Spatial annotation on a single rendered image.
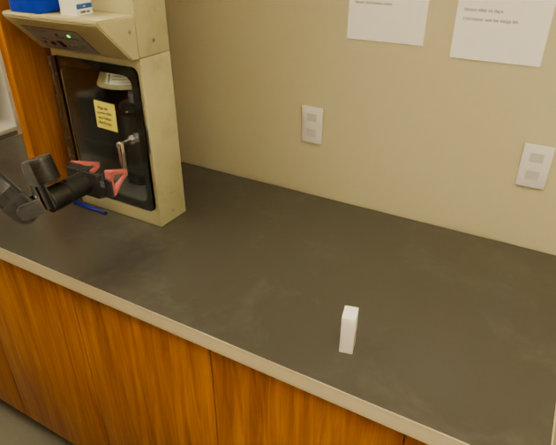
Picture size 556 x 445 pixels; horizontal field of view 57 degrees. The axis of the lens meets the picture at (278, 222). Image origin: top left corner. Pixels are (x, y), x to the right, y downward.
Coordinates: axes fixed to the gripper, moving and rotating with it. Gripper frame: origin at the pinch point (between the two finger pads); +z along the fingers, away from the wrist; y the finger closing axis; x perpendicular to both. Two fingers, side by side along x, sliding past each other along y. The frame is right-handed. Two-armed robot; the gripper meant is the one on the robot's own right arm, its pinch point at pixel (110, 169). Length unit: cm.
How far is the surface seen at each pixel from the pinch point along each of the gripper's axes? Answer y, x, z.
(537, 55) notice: -89, -27, 53
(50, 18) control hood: 8.9, -35.7, -0.9
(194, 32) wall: 11, -24, 54
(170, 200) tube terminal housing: -5.6, 14.8, 14.5
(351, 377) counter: -74, 21, -17
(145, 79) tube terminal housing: -5.6, -21.0, 11.1
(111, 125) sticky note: 6.5, -7.6, 8.8
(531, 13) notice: -86, -36, 53
